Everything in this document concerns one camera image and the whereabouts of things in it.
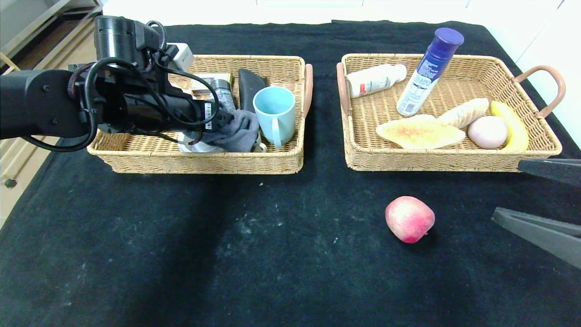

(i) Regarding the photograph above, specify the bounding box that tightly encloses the grey cloth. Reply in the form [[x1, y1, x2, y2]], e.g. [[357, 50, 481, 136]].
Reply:
[[200, 109, 261, 154]]

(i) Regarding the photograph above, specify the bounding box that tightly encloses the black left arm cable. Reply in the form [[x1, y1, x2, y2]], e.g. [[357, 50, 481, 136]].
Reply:
[[20, 20, 221, 153]]

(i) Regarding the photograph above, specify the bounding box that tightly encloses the red apple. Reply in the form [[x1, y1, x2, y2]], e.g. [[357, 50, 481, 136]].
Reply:
[[385, 196, 435, 244]]

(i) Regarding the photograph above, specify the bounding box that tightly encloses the yellow banana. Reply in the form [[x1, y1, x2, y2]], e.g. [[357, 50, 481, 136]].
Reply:
[[490, 101, 530, 151]]

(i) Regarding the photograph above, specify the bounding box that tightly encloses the flat toasted bread slice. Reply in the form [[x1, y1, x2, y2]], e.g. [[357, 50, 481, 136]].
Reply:
[[375, 114, 466, 150]]

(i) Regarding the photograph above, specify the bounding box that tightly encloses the white plastic lid dish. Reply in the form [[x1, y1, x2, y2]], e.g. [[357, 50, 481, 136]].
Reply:
[[177, 132, 227, 154]]

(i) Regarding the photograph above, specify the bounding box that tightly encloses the light wooden wheeled rack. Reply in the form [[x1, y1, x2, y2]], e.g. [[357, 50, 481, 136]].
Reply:
[[0, 52, 50, 191]]

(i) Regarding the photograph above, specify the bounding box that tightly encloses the wooden shelf unit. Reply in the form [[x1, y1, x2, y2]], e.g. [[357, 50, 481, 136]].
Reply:
[[0, 0, 103, 59]]

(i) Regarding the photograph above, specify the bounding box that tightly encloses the light blue plastic mug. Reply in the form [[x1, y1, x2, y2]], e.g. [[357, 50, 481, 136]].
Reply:
[[252, 86, 296, 149]]

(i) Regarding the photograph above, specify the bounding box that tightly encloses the spray can with blue cap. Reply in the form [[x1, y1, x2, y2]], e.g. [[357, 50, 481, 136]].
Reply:
[[396, 27, 465, 118]]

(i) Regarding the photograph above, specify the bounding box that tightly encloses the pale pink round fruit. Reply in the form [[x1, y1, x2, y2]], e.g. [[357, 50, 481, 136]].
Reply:
[[467, 115, 508, 149]]

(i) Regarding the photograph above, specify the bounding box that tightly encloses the dark jar with printed label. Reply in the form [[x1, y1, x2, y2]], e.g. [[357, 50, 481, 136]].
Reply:
[[211, 79, 237, 112]]

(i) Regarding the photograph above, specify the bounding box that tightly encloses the white plastic bottle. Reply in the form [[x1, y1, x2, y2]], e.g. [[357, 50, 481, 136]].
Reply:
[[347, 64, 408, 99]]

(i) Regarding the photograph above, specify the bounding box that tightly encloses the wicker basket with brown handles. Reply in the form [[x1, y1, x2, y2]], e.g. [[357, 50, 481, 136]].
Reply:
[[336, 53, 566, 173], [86, 54, 314, 175]]

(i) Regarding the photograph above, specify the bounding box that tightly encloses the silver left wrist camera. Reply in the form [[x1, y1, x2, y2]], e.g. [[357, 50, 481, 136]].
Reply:
[[166, 42, 195, 73]]

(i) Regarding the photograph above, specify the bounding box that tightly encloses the golden striped croissant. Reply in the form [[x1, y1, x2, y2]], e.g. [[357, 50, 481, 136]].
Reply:
[[437, 98, 489, 129]]

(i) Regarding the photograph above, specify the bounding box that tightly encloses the small gold box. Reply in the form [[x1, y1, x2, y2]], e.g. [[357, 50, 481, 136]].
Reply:
[[190, 72, 234, 96]]

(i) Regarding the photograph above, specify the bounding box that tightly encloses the black soft pouch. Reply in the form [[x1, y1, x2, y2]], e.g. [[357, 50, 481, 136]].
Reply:
[[238, 68, 269, 114]]

